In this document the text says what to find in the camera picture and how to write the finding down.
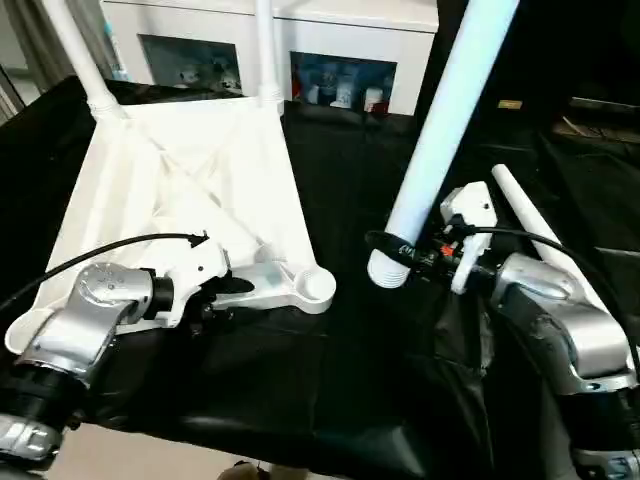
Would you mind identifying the black left camera cable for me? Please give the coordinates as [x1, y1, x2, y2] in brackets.
[0, 229, 210, 312]

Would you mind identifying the black camera cable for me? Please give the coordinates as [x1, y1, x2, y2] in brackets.
[448, 223, 640, 364]
[0, 229, 210, 312]

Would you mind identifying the black right camera cable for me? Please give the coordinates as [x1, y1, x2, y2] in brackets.
[448, 223, 640, 364]

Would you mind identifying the white blue patterned container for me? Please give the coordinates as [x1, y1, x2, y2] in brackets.
[333, 73, 355, 110]

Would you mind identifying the dark left robot foot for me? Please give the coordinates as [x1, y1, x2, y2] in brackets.
[218, 459, 282, 480]

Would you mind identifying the black work mat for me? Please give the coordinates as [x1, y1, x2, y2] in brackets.
[0, 74, 640, 480]

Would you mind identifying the white glass door cabinet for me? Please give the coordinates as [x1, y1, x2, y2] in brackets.
[99, 0, 441, 117]

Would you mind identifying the grey curtain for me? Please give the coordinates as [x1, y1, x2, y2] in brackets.
[0, 0, 109, 109]

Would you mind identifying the dark metal bar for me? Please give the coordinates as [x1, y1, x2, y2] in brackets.
[569, 96, 640, 111]

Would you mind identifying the white plastic table top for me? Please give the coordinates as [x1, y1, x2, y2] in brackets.
[4, 94, 337, 351]

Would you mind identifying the white pipe with blue bands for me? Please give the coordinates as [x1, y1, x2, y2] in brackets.
[102, 14, 132, 82]

